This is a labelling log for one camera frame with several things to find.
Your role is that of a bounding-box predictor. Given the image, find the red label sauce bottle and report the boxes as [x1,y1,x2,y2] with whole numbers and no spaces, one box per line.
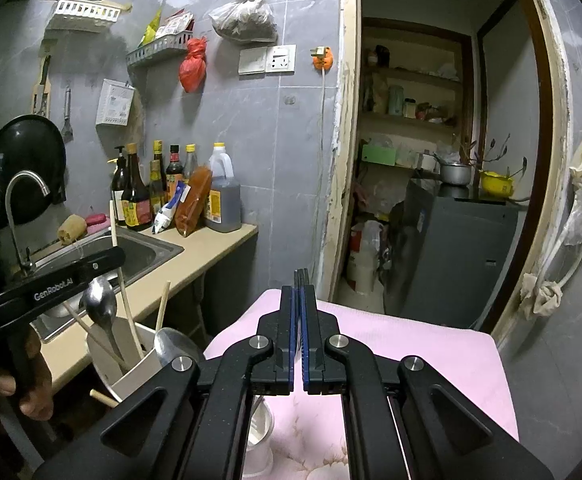
[165,144,185,201]

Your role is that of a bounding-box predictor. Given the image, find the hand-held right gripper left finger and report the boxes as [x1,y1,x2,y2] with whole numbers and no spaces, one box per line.
[33,285,297,480]

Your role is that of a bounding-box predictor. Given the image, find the clear plastic bag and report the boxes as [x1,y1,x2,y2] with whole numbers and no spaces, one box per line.
[208,0,279,44]

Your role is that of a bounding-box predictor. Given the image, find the yellow cap sauce bottle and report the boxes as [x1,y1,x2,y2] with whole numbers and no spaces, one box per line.
[148,139,168,211]

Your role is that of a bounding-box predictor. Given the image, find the person's left hand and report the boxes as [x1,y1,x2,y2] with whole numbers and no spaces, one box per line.
[0,327,55,422]

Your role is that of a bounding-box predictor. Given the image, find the pink tablecloth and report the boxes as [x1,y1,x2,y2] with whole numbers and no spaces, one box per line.
[204,287,520,480]

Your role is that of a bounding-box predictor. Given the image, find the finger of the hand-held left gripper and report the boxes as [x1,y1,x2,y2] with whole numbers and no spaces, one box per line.
[73,246,127,287]

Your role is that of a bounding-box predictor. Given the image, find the grey refrigerator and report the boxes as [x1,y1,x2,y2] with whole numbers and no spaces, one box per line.
[385,179,520,332]

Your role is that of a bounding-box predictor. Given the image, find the hanging wooden cutting board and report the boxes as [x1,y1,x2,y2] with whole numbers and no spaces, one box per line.
[31,39,54,117]

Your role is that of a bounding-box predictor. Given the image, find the loofah sponge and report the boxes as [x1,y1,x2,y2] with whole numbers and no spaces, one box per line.
[56,213,88,246]

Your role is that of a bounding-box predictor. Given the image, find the wooden chopstick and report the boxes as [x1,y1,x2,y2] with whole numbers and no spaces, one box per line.
[89,388,120,409]
[155,280,172,334]
[109,199,145,361]
[62,301,128,370]

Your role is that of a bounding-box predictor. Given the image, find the grey wall shelf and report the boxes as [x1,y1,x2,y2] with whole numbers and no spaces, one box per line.
[125,31,195,69]

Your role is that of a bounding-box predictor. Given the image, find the steel cooking pot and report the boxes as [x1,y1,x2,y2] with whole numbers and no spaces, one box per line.
[435,159,473,186]

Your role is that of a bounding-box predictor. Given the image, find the large oil jug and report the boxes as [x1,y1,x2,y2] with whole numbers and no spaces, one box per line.
[203,142,242,234]

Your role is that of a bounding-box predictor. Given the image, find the white plastic container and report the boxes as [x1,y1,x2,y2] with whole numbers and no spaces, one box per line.
[245,394,275,477]

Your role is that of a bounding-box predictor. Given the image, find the white red packets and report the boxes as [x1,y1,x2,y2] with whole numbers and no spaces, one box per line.
[158,9,195,42]

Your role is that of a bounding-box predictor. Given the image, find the white wall box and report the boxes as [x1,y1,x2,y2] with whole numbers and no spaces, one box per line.
[95,78,137,128]

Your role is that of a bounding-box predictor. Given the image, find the white light switch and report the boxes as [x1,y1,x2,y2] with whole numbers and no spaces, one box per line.
[238,45,270,76]

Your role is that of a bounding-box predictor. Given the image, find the white wall basket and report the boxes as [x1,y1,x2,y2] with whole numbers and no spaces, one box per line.
[40,0,132,32]

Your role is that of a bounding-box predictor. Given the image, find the steel spoon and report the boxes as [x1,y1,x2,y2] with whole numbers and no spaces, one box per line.
[79,276,118,357]
[153,327,207,369]

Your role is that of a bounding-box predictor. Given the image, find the white cable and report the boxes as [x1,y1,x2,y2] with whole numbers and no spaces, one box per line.
[320,70,329,152]

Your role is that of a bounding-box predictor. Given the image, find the blue white packet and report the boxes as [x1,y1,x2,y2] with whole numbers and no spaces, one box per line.
[151,182,192,235]

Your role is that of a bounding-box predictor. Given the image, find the steel faucet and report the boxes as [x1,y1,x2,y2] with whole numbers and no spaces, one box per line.
[5,170,52,277]

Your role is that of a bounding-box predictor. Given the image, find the orange spice packet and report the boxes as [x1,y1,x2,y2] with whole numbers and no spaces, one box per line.
[174,165,214,238]

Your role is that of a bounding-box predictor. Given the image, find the yellow snack packet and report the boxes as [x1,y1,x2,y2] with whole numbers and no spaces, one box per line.
[140,9,165,49]

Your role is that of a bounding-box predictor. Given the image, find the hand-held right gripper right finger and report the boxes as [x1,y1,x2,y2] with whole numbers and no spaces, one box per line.
[302,284,554,480]

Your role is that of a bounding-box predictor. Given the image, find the dry plant twigs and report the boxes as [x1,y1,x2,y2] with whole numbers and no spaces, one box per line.
[465,131,528,177]

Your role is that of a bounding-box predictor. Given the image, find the white plastic jug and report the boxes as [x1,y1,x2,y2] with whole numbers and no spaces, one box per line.
[345,219,388,294]

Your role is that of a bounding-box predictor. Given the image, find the wooden door frame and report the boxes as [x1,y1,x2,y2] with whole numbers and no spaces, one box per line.
[318,0,574,346]

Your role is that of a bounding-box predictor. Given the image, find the yellow bowl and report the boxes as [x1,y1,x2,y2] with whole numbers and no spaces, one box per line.
[478,169,515,198]

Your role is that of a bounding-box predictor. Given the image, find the red plastic bag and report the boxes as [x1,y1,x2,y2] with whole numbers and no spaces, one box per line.
[178,37,208,94]

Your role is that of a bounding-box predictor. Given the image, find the white utensil holder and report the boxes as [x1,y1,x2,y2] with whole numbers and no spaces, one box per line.
[85,321,173,409]

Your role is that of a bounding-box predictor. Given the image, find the green jar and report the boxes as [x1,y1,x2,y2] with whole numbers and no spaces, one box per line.
[387,84,405,116]

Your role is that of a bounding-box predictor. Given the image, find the white wall socket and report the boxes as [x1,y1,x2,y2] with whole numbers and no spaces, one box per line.
[265,43,297,74]

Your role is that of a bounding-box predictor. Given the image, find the stainless steel sink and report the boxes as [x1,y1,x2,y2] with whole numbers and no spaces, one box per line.
[30,226,185,345]

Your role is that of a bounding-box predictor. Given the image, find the green box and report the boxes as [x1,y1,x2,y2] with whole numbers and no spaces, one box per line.
[361,143,397,167]

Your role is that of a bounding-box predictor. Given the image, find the dark soy sauce bottle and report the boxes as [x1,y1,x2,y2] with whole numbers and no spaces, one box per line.
[121,142,153,232]

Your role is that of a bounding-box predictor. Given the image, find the clear glass bottle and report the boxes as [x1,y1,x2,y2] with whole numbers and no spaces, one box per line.
[183,143,200,182]

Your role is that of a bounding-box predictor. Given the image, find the black wok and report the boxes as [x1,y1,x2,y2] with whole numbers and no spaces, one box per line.
[0,114,68,227]

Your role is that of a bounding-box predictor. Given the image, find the wooden shelf unit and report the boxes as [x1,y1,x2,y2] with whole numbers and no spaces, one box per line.
[357,16,472,172]

